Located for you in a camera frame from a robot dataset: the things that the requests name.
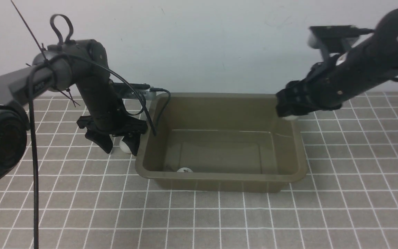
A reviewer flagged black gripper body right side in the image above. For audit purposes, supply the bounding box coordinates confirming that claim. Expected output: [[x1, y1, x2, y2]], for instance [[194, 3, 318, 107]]
[[275, 80, 327, 118]]

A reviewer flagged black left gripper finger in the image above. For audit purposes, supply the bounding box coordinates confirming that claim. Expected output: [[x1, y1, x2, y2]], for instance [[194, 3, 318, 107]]
[[85, 130, 113, 154], [125, 133, 141, 156]]

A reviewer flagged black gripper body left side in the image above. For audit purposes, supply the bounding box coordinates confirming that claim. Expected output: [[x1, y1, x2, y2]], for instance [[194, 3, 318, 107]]
[[76, 111, 148, 137]]

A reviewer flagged white ping-pong ball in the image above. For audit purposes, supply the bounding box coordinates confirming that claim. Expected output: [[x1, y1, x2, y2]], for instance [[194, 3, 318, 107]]
[[120, 137, 131, 154], [177, 167, 193, 172], [282, 115, 299, 121]]

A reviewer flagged black robot arm left side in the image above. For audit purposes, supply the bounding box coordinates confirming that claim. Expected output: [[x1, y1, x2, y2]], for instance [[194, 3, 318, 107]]
[[0, 39, 148, 179]]

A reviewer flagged olive green plastic bin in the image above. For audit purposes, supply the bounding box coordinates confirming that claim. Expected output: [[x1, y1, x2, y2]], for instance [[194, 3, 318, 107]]
[[135, 93, 309, 193]]

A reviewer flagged grey checkered table cloth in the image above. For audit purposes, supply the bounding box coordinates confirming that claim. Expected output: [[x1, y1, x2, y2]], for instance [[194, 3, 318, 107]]
[[0, 91, 398, 249]]

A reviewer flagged wrist camera left side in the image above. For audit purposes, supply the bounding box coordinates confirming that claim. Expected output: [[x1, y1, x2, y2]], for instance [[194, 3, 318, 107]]
[[112, 82, 157, 101]]

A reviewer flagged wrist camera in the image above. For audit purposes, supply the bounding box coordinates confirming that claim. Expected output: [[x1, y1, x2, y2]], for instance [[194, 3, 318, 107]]
[[112, 82, 157, 101], [307, 25, 374, 61]]

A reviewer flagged wrist camera right side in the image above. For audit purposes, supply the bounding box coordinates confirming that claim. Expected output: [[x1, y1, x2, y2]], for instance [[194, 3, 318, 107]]
[[307, 25, 374, 61]]

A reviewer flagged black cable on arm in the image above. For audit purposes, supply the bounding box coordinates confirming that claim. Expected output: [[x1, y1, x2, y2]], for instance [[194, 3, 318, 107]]
[[11, 0, 171, 249]]

